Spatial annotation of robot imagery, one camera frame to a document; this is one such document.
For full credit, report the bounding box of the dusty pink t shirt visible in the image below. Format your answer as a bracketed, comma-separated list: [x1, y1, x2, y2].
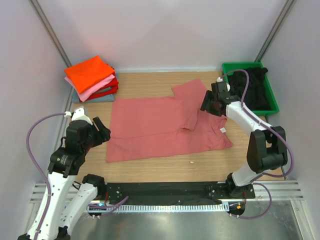
[106, 79, 233, 163]

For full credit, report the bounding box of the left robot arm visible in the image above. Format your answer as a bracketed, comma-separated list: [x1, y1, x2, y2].
[18, 116, 111, 240]

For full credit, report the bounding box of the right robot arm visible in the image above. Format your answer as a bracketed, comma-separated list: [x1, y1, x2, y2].
[200, 81, 288, 198]

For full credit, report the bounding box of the light pink folded t shirt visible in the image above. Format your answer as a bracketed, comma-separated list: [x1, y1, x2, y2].
[64, 74, 116, 101]

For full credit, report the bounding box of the black t shirt in bin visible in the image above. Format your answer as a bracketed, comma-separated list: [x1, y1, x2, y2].
[228, 67, 271, 111]

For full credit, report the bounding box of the red folded t shirt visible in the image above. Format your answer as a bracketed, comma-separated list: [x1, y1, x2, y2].
[79, 77, 119, 103]

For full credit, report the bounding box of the orange folded t shirt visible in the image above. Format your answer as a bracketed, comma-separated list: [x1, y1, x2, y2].
[64, 55, 115, 94]

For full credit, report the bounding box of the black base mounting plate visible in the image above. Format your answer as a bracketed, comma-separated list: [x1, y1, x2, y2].
[106, 181, 256, 206]

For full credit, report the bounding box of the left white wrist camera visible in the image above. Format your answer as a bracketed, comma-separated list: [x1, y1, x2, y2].
[63, 106, 93, 125]

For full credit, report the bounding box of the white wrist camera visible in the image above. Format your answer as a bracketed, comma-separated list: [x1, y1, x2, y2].
[63, 106, 93, 125]
[216, 76, 231, 92]

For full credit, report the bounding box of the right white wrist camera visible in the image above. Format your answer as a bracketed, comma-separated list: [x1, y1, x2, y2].
[216, 76, 231, 92]

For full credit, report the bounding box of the white slotted cable duct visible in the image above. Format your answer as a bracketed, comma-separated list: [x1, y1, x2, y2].
[86, 203, 230, 214]

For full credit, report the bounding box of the right aluminium frame post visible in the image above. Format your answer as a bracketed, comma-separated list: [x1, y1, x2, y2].
[254, 0, 297, 62]

